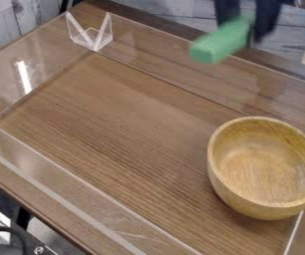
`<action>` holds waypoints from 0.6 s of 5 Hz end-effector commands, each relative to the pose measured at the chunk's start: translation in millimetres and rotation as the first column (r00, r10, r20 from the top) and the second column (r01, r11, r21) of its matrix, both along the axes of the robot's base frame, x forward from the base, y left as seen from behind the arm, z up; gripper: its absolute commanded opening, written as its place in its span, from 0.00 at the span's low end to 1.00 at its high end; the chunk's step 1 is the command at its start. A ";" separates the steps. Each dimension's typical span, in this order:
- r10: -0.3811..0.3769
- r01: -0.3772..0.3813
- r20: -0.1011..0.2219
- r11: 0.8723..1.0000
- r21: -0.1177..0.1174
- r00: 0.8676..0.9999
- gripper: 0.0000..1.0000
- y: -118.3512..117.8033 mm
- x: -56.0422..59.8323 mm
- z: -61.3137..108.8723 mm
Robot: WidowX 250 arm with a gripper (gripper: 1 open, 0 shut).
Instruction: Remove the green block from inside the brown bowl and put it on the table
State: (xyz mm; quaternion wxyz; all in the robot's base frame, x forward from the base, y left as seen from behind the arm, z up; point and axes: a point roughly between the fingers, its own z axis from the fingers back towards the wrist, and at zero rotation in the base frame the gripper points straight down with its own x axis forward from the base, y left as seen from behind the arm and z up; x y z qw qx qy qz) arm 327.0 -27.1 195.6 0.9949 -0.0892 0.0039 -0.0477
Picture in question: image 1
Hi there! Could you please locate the green rectangular block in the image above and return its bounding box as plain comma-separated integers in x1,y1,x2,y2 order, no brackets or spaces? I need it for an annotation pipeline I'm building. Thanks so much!
188,16,254,64

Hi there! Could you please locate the black cable lower left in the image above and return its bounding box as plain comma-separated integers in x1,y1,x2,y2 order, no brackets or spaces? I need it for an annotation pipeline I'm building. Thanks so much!
0,225,29,255

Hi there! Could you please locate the clear acrylic tray wall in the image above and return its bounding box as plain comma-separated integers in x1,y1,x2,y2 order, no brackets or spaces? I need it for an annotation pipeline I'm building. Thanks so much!
0,5,305,255

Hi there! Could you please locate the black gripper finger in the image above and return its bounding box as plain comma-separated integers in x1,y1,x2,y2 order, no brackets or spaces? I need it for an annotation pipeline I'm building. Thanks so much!
214,0,240,25
252,0,282,43

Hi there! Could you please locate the black table leg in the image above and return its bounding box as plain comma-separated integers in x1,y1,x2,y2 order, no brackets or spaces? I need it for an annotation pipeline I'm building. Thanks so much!
16,207,32,230

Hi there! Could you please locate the brown wooden bowl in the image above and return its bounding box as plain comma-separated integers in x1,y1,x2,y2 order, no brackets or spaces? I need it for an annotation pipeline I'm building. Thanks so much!
206,117,305,220

